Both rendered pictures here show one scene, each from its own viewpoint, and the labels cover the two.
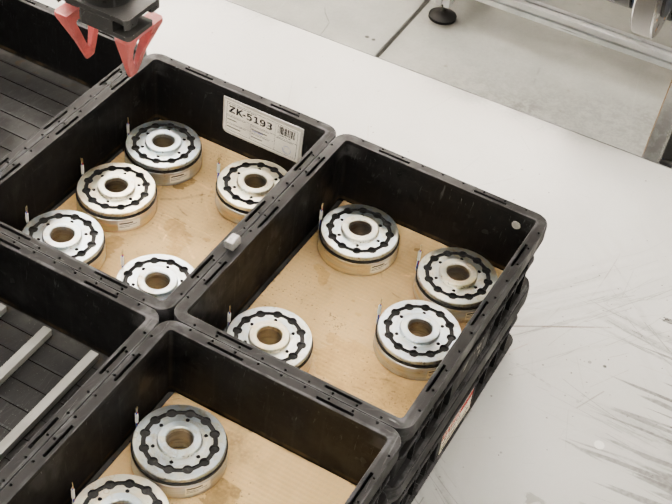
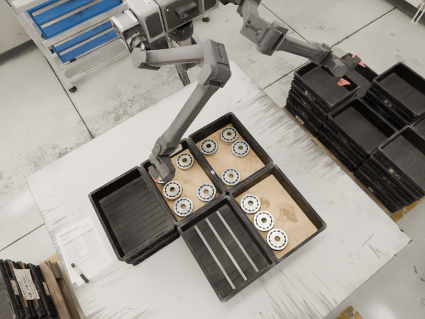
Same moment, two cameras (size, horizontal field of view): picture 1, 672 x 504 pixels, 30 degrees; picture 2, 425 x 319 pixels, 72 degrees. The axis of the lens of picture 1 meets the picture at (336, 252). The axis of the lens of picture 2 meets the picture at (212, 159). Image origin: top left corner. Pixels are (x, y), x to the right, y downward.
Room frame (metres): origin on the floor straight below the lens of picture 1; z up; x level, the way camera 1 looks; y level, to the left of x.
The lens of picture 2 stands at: (0.67, 0.58, 2.32)
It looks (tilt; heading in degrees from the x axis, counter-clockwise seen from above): 64 degrees down; 309
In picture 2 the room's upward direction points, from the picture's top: 7 degrees counter-clockwise
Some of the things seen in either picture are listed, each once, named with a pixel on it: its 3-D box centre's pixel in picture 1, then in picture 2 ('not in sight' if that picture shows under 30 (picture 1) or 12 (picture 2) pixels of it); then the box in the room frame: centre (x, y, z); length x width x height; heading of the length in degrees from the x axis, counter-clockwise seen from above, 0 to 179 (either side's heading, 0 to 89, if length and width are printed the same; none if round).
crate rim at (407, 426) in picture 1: (370, 271); (229, 150); (1.05, -0.04, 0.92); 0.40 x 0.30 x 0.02; 156
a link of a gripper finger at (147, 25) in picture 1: (122, 37); not in sight; (1.20, 0.28, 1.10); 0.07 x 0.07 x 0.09; 65
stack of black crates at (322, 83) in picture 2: not in sight; (318, 97); (0.84, -1.06, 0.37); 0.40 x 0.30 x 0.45; 158
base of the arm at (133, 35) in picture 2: not in sight; (138, 42); (1.50, -0.04, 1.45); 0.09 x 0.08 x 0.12; 68
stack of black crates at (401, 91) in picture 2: not in sight; (393, 106); (0.31, -1.28, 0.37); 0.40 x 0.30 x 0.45; 158
